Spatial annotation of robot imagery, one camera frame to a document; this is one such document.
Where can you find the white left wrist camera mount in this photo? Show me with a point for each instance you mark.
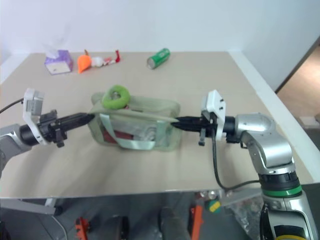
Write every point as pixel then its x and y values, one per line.
pixel 32 105

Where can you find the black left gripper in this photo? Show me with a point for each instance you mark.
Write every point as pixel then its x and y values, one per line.
pixel 50 127

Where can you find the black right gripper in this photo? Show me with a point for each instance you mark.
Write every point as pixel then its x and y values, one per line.
pixel 208 125

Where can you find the orange and black tool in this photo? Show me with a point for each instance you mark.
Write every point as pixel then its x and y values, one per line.
pixel 81 228

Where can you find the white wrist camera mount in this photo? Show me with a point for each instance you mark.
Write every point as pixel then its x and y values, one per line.
pixel 217 103
pixel 32 105

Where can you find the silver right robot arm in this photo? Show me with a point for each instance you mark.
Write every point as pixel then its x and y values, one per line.
pixel 270 147

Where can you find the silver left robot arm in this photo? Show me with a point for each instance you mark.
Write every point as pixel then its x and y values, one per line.
pixel 11 140

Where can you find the brown cardboard box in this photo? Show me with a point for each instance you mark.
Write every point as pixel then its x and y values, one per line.
pixel 308 122

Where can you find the green and yellow block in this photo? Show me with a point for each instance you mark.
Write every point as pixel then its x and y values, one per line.
pixel 213 206

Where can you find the green translucent zip pouch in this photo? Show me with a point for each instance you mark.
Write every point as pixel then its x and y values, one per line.
pixel 140 125

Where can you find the orange carrot plush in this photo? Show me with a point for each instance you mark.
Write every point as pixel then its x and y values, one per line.
pixel 83 63

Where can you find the clear plastic bag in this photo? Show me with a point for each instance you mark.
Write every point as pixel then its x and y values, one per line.
pixel 246 217

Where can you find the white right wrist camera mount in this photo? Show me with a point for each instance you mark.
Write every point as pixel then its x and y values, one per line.
pixel 217 103

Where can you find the purple tissue box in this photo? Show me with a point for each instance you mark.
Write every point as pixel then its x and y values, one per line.
pixel 60 63

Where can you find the grey metal table frame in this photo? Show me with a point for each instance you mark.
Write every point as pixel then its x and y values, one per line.
pixel 27 206

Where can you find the white round plush toy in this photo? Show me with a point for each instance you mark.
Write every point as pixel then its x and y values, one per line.
pixel 97 61

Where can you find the orange clamp bar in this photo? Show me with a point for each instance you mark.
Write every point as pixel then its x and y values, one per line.
pixel 196 221

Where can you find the green soda can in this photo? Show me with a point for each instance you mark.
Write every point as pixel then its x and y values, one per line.
pixel 158 58

